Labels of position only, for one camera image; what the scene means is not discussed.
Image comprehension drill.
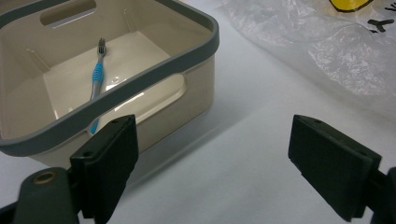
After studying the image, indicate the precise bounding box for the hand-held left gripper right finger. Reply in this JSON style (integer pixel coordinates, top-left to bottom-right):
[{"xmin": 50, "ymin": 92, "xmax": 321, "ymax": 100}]
[{"xmin": 287, "ymin": 114, "xmax": 383, "ymax": 223}]

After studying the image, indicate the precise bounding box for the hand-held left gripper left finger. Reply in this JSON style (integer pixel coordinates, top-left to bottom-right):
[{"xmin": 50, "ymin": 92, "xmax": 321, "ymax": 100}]
[{"xmin": 68, "ymin": 114, "xmax": 140, "ymax": 224}]

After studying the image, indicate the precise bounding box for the blue grey toothbrush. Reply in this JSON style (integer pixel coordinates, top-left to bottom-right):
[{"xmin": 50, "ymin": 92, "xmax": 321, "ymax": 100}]
[{"xmin": 89, "ymin": 37, "xmax": 107, "ymax": 135}]

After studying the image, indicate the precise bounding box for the clear printed plastic bag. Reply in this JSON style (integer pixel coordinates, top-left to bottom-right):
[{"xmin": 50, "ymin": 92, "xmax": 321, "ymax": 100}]
[{"xmin": 220, "ymin": 0, "xmax": 396, "ymax": 122}]

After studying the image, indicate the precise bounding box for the beige plastic tray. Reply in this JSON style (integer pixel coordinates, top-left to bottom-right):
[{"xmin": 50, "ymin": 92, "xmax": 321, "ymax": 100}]
[{"xmin": 0, "ymin": 0, "xmax": 220, "ymax": 171}]

